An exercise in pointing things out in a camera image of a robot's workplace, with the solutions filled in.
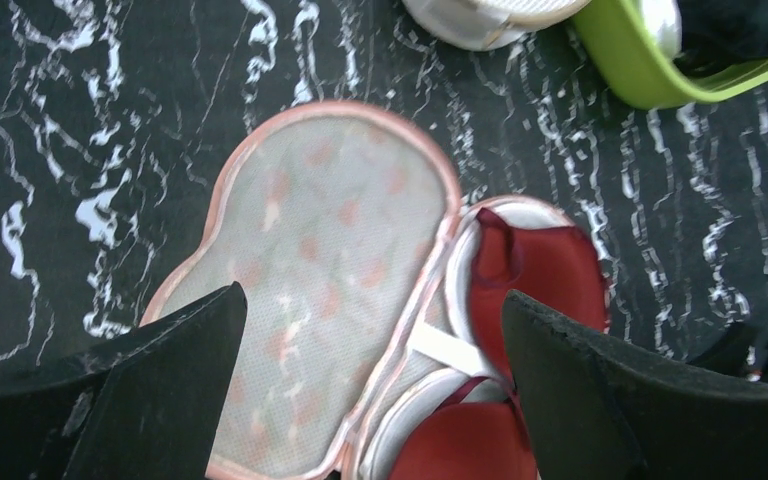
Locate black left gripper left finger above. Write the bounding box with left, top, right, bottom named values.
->
left=0, top=283, right=247, bottom=479

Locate white garment in basin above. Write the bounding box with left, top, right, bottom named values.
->
left=637, top=0, right=682, bottom=60

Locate black garment in basin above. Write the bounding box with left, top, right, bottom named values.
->
left=674, top=0, right=768, bottom=78

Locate green plastic basin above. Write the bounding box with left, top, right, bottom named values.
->
left=571, top=0, right=768, bottom=110

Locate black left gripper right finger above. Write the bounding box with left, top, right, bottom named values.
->
left=513, top=294, right=768, bottom=479

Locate dark red bra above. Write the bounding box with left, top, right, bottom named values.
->
left=389, top=208, right=609, bottom=479

